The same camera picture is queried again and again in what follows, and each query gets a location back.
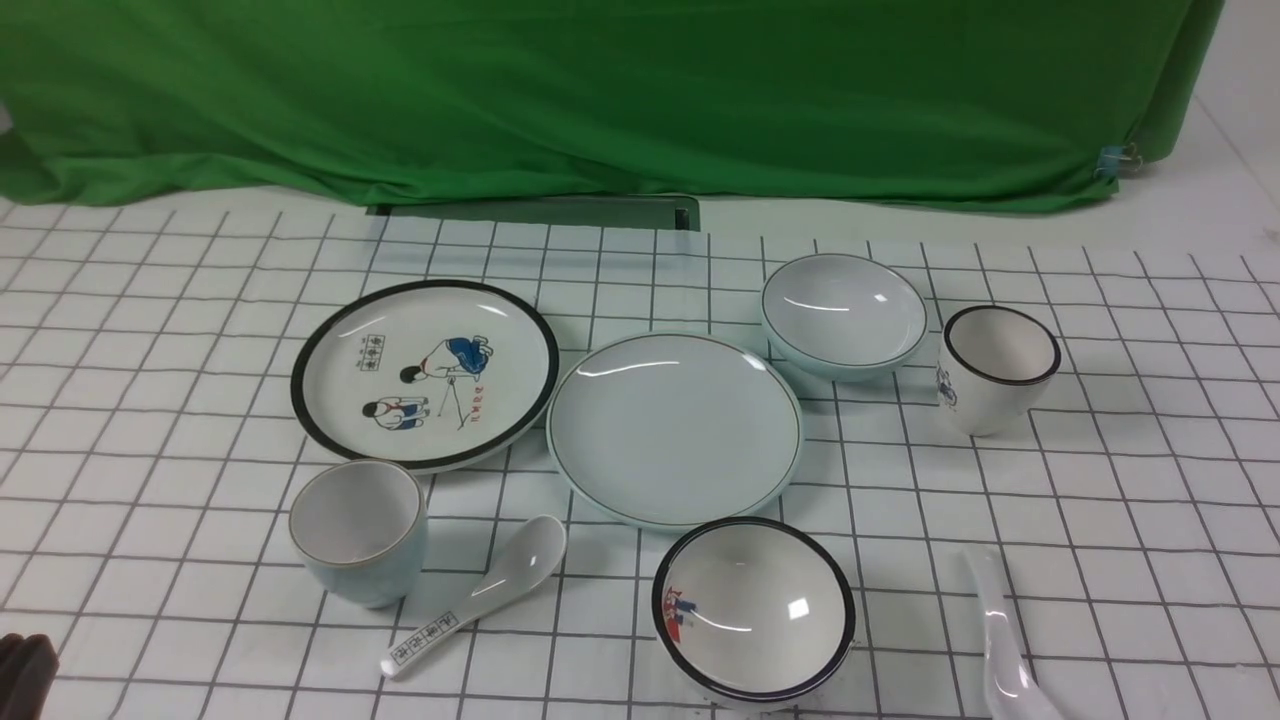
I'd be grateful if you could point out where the green backdrop cloth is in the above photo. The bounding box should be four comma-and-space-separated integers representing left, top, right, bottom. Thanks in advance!
1, 1, 1224, 215

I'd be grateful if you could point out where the pale blue shallow bowl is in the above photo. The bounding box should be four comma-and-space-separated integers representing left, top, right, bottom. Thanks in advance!
760, 252, 928, 383

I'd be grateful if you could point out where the white spoon with printed handle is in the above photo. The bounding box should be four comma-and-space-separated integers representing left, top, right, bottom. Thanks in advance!
379, 515, 567, 680

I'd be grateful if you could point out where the plain white ceramic spoon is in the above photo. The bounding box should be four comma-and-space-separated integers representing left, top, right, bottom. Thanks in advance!
963, 546, 1062, 719

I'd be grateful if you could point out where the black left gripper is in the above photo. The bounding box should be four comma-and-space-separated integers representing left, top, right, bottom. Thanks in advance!
0, 634, 59, 719

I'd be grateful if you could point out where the white plate with cartoon print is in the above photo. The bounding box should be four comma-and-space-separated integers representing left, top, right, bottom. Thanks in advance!
291, 279, 561, 474

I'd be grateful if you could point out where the grey metal floor bracket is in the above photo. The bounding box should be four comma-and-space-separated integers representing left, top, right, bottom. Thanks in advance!
367, 195, 701, 232

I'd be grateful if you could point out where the pale blue plain plate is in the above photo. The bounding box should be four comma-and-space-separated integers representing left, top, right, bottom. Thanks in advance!
545, 332, 805, 534

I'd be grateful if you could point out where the white cup with black rim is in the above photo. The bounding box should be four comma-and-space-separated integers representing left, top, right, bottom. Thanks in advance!
936, 304, 1062, 437

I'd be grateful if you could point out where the pale blue cup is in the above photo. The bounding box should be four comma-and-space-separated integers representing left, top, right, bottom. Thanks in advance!
288, 459, 428, 609

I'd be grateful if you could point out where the blue binder clip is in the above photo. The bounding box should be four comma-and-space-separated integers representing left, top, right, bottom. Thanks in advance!
1093, 143, 1146, 181

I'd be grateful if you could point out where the white bowl with black rim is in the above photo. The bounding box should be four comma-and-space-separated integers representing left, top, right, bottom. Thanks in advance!
650, 516, 858, 712

